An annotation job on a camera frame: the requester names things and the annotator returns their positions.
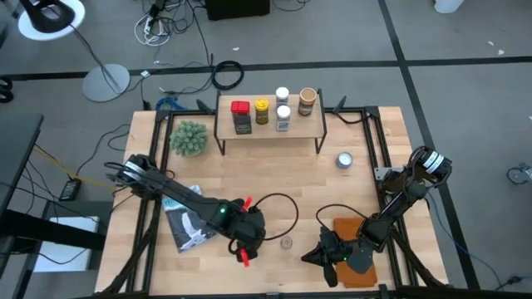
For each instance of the white box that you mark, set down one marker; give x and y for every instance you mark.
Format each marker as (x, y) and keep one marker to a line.
(62, 257)

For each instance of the black metal table frame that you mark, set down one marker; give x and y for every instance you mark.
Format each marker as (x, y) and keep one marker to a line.
(191, 112)

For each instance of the green potted plant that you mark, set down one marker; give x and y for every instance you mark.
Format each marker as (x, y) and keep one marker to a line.
(189, 139)

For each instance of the black power adapter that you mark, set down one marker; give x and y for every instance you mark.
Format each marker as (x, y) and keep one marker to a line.
(70, 189)

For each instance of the black box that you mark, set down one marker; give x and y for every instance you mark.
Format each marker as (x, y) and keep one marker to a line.
(237, 8)

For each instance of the Yellowstone waterfall book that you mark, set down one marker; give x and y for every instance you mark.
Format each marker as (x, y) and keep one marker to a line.
(191, 236)

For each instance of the grey caster wheel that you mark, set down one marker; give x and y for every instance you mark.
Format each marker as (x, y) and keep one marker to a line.
(518, 174)

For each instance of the dark rectangular spice tin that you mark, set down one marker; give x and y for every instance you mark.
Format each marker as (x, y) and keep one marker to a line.
(242, 124)

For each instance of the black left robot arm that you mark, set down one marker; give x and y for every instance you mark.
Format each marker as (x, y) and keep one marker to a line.
(183, 197)

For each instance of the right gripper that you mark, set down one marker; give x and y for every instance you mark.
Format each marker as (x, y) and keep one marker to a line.
(341, 254)

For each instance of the wooden shelf black metal legs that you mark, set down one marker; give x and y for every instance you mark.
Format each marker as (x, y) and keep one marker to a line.
(299, 128)

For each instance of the folded orange cloth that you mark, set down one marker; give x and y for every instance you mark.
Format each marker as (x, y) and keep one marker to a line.
(345, 226)

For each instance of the black chair wheels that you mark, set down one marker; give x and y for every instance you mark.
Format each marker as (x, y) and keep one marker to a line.
(5, 95)

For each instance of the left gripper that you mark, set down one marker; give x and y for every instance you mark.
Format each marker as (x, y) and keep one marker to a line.
(249, 230)

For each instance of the white-lid glass spice jar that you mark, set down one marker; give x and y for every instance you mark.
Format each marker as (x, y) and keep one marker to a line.
(282, 93)
(283, 112)

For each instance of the yellow-lid spice jar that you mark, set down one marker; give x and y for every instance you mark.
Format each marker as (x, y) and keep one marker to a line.
(262, 104)

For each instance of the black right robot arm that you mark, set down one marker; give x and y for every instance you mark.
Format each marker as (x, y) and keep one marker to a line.
(399, 199)

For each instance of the black desk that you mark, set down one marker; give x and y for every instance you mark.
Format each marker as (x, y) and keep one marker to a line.
(16, 153)

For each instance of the white container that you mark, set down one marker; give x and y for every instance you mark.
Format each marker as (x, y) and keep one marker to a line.
(449, 5)

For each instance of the small round grey candle holder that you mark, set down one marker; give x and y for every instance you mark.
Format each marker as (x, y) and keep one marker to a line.
(344, 160)

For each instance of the brown-lid spice jar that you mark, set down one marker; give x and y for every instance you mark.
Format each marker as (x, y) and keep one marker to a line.
(308, 96)

